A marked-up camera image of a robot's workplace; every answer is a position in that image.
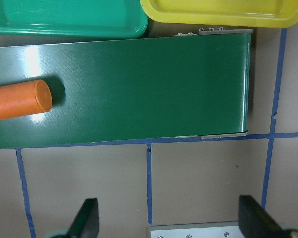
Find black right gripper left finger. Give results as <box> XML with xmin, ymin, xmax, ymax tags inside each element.
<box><xmin>67</xmin><ymin>198</ymin><xmax>100</xmax><ymax>238</ymax></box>

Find yellow plastic tray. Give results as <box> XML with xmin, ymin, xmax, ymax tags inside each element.
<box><xmin>140</xmin><ymin>0</ymin><xmax>298</xmax><ymax>28</ymax></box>

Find plain orange cylinder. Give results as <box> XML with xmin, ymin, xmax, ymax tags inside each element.
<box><xmin>0</xmin><ymin>79</ymin><xmax>53</xmax><ymax>120</ymax></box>

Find green plastic tray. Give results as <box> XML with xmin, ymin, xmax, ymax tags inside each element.
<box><xmin>0</xmin><ymin>0</ymin><xmax>148</xmax><ymax>39</ymax></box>

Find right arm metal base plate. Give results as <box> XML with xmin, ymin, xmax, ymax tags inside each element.
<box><xmin>147</xmin><ymin>221</ymin><xmax>244</xmax><ymax>238</ymax></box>

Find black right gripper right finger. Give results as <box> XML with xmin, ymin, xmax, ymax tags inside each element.
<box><xmin>238</xmin><ymin>195</ymin><xmax>283</xmax><ymax>238</ymax></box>

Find green conveyor belt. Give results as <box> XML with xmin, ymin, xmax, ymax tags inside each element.
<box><xmin>0</xmin><ymin>29</ymin><xmax>252</xmax><ymax>149</ymax></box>

